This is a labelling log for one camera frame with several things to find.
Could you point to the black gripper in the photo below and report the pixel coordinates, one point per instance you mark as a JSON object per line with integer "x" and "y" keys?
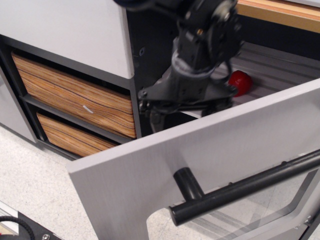
{"x": 184, "y": 90}

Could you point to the upper wood-grain storage bin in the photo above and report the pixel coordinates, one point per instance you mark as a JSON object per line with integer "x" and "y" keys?
{"x": 102, "y": 107}

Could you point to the lower wood-grain storage bin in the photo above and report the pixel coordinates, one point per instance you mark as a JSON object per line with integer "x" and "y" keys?
{"x": 71, "y": 138}

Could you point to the black oven door handle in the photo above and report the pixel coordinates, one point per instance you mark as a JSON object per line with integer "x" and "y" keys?
{"x": 197, "y": 203}

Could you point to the grey toy kitchen cabinet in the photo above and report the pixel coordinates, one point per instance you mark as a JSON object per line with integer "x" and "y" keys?
{"x": 90, "y": 36}

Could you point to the wooden countertop edge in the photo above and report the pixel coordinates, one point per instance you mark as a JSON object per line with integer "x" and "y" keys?
{"x": 283, "y": 12}

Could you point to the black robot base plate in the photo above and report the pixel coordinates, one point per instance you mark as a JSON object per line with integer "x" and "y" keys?
{"x": 40, "y": 232}

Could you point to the red toy strawberry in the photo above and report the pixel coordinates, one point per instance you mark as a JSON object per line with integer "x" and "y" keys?
{"x": 241, "y": 81}

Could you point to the wood-grain storage bin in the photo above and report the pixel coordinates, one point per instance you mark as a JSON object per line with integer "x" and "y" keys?
{"x": 102, "y": 107}
{"x": 71, "y": 138}

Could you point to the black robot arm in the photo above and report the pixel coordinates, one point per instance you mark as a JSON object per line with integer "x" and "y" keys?
{"x": 208, "y": 36}

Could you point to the grey toy oven door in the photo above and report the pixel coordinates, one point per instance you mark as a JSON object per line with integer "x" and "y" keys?
{"x": 121, "y": 187}

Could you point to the white oven rack tray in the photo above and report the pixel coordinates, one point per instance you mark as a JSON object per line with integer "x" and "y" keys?
{"x": 278, "y": 77}

